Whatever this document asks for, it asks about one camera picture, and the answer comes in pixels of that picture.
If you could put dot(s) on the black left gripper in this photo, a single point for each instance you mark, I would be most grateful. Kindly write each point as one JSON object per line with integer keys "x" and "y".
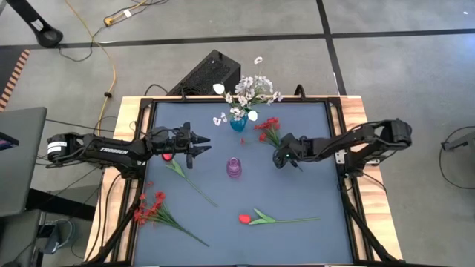
{"x": 174, "y": 141}

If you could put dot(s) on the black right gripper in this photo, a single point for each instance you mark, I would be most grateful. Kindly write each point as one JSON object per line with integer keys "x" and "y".
{"x": 291, "y": 148}

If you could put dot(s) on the red blossom spray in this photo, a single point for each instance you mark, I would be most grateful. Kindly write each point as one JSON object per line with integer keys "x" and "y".
{"x": 160, "y": 195}
{"x": 270, "y": 124}

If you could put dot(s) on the red artificial tulip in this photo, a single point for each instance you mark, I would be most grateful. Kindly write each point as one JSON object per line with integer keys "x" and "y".
{"x": 167, "y": 157}
{"x": 244, "y": 219}

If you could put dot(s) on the white blossom spray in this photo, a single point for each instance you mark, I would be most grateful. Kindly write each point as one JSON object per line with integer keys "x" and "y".
{"x": 246, "y": 82}
{"x": 234, "y": 110}

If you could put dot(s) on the white artificial tulip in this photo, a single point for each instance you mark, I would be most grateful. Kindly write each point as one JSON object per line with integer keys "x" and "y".
{"x": 252, "y": 115}
{"x": 218, "y": 88}

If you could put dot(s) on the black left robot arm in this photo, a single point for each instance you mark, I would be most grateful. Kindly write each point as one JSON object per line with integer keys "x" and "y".
{"x": 111, "y": 150}

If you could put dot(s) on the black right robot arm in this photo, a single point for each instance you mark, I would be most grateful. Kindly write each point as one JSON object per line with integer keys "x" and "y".
{"x": 363, "y": 137}

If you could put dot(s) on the purple ribbed glass vase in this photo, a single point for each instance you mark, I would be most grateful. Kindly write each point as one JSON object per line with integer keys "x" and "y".
{"x": 234, "y": 167}

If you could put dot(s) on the teal textured glass vase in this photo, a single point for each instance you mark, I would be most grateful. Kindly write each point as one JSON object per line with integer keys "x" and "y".
{"x": 238, "y": 125}

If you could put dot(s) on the black perforated computer case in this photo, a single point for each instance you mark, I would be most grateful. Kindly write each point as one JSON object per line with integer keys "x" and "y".
{"x": 208, "y": 74}

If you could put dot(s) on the grey stand foot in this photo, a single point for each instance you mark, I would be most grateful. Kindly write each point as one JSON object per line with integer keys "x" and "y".
{"x": 460, "y": 142}

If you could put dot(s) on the grey side desk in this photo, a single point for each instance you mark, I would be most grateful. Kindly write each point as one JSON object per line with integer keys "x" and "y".
{"x": 22, "y": 159}

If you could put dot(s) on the black stand foot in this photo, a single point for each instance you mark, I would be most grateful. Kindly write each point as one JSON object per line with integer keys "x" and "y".
{"x": 50, "y": 37}

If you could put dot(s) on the orange black striped strip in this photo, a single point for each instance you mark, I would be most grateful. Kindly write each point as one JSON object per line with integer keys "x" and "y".
{"x": 16, "y": 74}

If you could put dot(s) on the black table frame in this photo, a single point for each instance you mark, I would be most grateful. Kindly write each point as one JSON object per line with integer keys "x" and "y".
{"x": 178, "y": 100}

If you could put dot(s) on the black frame clamp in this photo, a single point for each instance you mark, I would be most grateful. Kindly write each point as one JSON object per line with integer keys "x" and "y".
{"x": 300, "y": 86}

